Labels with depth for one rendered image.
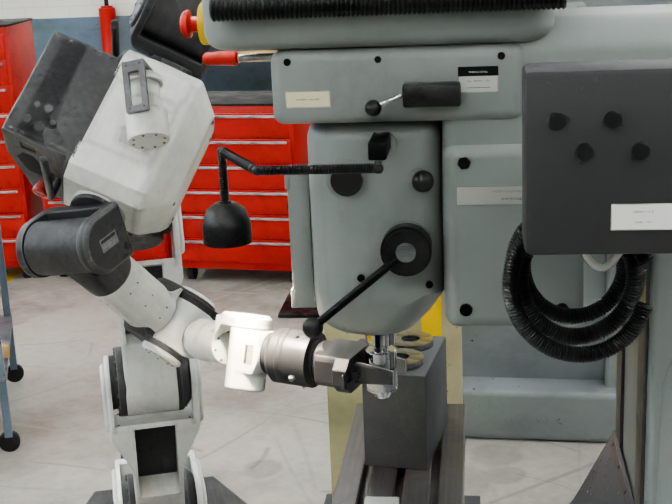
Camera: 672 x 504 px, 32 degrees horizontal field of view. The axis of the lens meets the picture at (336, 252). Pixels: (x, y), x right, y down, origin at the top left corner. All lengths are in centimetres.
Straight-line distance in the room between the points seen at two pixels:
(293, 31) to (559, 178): 43
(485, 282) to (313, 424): 313
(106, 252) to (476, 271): 62
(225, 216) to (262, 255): 478
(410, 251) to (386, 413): 65
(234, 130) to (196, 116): 437
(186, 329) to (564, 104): 96
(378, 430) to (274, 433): 245
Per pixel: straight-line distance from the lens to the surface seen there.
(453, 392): 366
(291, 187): 171
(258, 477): 430
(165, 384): 238
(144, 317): 205
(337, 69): 157
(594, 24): 159
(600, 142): 133
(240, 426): 473
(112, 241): 193
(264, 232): 645
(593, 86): 132
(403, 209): 162
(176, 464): 258
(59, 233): 192
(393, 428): 220
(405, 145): 160
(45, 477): 450
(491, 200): 159
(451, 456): 228
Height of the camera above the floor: 188
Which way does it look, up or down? 15 degrees down
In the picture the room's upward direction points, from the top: 3 degrees counter-clockwise
